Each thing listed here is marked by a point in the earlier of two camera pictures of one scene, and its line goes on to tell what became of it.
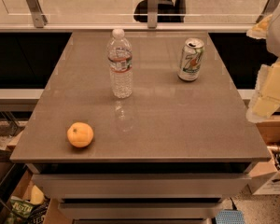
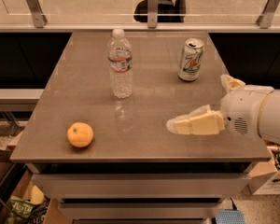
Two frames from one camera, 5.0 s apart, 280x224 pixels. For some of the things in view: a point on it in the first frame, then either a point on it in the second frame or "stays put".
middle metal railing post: [152, 7] stays put
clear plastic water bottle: [119, 53] stays put
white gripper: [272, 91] → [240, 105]
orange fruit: [79, 134] stays put
